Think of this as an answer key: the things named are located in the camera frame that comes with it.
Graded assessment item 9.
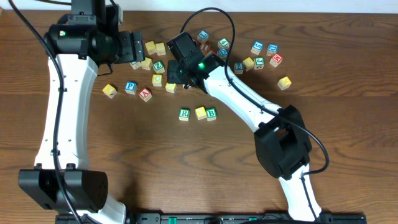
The green J block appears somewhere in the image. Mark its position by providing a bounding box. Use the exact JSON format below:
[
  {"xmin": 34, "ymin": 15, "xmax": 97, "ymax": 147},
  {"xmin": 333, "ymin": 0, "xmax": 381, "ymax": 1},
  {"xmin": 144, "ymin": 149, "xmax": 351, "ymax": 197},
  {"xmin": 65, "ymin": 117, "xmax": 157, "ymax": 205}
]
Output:
[{"xmin": 254, "ymin": 57, "xmax": 265, "ymax": 70}]

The green Z block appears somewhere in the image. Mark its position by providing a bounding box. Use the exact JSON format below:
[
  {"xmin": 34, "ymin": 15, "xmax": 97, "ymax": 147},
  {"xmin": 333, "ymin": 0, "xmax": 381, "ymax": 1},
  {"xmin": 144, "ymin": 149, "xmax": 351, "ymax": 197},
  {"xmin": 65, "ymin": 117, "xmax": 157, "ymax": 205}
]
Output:
[{"xmin": 153, "ymin": 60, "xmax": 165, "ymax": 74}]

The red I block upper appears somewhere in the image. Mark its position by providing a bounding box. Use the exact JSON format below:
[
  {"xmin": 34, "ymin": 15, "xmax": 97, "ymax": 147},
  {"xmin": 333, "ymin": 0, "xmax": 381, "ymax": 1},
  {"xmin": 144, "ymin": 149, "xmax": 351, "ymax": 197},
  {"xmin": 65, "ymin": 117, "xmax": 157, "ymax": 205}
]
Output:
[{"xmin": 200, "ymin": 44, "xmax": 210, "ymax": 56}]

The red M block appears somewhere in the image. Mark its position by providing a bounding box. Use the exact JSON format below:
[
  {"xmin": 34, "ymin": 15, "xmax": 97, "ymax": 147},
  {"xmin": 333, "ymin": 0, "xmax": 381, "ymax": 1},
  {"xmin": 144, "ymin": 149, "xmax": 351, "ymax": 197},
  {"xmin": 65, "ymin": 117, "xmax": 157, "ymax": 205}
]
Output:
[{"xmin": 269, "ymin": 54, "xmax": 284, "ymax": 67}]

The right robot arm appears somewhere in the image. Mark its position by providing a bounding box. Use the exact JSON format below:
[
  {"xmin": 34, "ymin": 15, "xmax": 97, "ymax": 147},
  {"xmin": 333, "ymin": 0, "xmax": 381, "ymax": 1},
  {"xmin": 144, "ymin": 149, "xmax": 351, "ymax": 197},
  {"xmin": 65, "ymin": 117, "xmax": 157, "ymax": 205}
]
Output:
[{"xmin": 167, "ymin": 32, "xmax": 322, "ymax": 222}]

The yellow block below Z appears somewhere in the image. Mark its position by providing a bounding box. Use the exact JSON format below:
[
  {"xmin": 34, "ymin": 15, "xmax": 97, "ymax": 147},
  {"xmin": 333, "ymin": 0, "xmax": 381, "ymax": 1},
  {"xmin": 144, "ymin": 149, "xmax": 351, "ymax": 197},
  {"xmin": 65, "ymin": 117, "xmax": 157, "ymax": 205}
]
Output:
[{"xmin": 152, "ymin": 74, "xmax": 162, "ymax": 87}]

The blue D block centre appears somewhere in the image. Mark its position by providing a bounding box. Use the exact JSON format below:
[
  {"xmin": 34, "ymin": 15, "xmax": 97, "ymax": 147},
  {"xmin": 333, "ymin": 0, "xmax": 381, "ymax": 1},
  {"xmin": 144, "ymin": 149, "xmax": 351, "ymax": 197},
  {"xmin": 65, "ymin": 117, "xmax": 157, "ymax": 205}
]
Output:
[{"xmin": 217, "ymin": 49, "xmax": 228, "ymax": 60}]

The blue L block top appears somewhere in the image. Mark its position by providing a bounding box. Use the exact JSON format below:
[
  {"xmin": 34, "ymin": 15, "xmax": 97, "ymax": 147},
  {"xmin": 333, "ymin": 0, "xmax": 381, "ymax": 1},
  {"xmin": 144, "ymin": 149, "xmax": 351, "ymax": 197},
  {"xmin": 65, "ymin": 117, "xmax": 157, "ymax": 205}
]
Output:
[{"xmin": 197, "ymin": 30, "xmax": 209, "ymax": 44}]

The red i block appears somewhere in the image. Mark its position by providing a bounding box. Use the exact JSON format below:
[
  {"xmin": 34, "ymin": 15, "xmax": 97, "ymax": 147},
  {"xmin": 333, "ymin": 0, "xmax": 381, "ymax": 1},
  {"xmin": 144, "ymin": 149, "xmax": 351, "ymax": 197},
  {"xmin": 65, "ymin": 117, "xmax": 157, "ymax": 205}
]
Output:
[
  {"xmin": 200, "ymin": 44, "xmax": 210, "ymax": 56},
  {"xmin": 207, "ymin": 50, "xmax": 217, "ymax": 55}
]

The yellow block centre right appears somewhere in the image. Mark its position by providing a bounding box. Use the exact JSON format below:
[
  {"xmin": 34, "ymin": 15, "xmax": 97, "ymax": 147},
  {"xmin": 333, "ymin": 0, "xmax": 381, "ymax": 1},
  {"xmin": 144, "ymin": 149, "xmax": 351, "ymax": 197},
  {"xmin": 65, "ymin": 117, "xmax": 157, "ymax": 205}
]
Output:
[{"xmin": 243, "ymin": 57, "xmax": 255, "ymax": 71}]

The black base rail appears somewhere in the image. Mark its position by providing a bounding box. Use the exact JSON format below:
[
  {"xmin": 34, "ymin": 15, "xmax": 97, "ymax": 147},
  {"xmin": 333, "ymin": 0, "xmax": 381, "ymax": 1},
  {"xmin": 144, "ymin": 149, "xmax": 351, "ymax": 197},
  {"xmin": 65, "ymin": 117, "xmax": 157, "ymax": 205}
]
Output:
[{"xmin": 55, "ymin": 212, "xmax": 368, "ymax": 224}]

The blue P block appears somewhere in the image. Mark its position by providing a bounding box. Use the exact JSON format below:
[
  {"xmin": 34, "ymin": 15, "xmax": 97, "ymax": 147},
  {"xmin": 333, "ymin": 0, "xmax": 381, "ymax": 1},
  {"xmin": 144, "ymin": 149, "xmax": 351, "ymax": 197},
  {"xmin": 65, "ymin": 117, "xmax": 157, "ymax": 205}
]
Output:
[{"xmin": 124, "ymin": 82, "xmax": 137, "ymax": 95}]

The yellow block top left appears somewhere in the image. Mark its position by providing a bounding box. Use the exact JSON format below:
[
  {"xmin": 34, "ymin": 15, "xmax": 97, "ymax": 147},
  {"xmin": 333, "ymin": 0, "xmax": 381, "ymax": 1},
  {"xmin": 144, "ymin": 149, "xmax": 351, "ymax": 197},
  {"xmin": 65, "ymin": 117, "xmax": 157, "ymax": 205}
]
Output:
[{"xmin": 145, "ymin": 41, "xmax": 157, "ymax": 55}]

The red I block lower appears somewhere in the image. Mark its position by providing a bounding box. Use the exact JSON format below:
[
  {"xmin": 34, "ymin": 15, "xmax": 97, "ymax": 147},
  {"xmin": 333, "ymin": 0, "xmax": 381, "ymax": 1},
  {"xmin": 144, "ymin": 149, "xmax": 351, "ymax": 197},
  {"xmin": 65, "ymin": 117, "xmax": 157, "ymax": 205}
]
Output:
[{"xmin": 207, "ymin": 50, "xmax": 217, "ymax": 55}]

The yellow block far left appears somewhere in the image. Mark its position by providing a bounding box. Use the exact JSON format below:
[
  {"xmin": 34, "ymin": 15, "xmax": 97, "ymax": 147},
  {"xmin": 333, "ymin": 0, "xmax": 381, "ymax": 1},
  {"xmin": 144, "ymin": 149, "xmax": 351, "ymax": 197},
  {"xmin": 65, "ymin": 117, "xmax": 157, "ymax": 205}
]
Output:
[{"xmin": 102, "ymin": 84, "xmax": 118, "ymax": 99}]

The yellow O block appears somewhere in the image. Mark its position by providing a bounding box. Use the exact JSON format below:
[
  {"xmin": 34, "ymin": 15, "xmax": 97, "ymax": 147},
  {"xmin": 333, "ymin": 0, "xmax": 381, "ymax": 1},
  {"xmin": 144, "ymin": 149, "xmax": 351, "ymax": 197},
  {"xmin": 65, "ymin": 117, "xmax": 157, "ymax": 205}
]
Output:
[
  {"xmin": 165, "ymin": 83, "xmax": 177, "ymax": 93},
  {"xmin": 195, "ymin": 106, "xmax": 206, "ymax": 120}
]

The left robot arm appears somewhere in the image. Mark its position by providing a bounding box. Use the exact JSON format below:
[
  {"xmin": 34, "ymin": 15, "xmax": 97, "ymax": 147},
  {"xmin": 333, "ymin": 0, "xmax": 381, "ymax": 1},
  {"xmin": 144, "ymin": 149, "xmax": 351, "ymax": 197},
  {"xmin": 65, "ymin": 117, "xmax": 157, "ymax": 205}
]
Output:
[{"xmin": 18, "ymin": 0, "xmax": 145, "ymax": 223}]

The green R block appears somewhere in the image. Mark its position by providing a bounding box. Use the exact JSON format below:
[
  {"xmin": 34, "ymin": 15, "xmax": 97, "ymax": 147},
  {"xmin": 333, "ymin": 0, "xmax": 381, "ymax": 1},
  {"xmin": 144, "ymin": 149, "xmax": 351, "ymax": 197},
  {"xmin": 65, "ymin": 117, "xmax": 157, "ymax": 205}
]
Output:
[{"xmin": 178, "ymin": 108, "xmax": 190, "ymax": 121}]

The yellow block far right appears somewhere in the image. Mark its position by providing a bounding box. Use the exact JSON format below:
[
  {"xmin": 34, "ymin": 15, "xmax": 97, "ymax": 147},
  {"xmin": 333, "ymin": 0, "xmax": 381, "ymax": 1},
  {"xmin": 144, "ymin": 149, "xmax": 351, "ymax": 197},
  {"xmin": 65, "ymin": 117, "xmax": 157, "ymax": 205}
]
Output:
[{"xmin": 277, "ymin": 77, "xmax": 292, "ymax": 91}]

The red A block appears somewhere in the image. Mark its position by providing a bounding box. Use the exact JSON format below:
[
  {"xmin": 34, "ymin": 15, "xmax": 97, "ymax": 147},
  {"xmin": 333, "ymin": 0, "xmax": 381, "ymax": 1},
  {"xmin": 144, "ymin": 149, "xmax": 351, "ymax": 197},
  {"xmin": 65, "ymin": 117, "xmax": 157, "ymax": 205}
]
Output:
[{"xmin": 139, "ymin": 87, "xmax": 152, "ymax": 102}]

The green L block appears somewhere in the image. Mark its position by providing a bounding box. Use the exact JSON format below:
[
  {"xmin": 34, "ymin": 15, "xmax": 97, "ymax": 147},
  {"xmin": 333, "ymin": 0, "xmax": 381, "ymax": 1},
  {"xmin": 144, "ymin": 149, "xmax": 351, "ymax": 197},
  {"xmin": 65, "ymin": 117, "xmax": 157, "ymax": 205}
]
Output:
[{"xmin": 131, "ymin": 62, "xmax": 141, "ymax": 70}]

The blue 5 block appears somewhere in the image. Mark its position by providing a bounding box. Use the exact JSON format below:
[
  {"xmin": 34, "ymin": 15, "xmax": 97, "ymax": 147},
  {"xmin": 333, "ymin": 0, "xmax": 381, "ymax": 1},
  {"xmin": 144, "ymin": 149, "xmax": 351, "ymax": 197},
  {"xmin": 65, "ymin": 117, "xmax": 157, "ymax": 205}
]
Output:
[{"xmin": 251, "ymin": 40, "xmax": 264, "ymax": 55}]

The green 4 block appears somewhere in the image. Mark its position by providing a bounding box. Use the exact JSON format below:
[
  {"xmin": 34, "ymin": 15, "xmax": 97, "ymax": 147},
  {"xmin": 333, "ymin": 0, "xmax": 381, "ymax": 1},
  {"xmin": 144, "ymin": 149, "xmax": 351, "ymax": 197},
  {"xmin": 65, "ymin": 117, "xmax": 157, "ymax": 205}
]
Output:
[{"xmin": 218, "ymin": 37, "xmax": 230, "ymax": 50}]

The blue 2 block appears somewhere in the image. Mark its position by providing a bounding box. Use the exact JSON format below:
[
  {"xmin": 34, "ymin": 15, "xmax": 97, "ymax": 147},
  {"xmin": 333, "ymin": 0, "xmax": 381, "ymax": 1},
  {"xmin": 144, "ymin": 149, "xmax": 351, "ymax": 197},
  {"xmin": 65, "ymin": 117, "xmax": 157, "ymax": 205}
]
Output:
[{"xmin": 234, "ymin": 62, "xmax": 244, "ymax": 75}]

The blue D block right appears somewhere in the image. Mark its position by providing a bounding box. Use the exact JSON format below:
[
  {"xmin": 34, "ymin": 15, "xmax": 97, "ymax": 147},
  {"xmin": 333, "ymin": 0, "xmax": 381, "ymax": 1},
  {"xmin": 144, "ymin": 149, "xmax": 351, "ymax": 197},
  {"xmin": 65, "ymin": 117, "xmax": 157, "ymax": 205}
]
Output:
[{"xmin": 266, "ymin": 44, "xmax": 279, "ymax": 56}]

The yellow block beside L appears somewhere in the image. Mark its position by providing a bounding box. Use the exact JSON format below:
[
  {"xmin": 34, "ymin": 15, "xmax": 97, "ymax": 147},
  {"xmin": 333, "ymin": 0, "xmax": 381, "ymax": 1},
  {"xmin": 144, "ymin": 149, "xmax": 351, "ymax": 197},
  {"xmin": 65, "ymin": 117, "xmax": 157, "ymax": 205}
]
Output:
[{"xmin": 140, "ymin": 57, "xmax": 152, "ymax": 70}]

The green B block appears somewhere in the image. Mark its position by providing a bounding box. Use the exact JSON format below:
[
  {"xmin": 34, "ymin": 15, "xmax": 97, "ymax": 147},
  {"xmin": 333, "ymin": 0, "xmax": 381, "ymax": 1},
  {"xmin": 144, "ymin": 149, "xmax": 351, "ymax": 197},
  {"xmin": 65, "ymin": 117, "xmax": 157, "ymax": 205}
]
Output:
[{"xmin": 206, "ymin": 108, "xmax": 217, "ymax": 121}]

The blue d block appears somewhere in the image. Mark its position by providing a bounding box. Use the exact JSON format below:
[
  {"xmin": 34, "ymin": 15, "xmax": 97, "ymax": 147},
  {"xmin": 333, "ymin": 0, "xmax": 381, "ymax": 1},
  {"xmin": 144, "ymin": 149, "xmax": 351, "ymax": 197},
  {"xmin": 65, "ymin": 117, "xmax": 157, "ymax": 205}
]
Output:
[
  {"xmin": 217, "ymin": 49, "xmax": 228, "ymax": 60},
  {"xmin": 266, "ymin": 44, "xmax": 279, "ymax": 56}
]

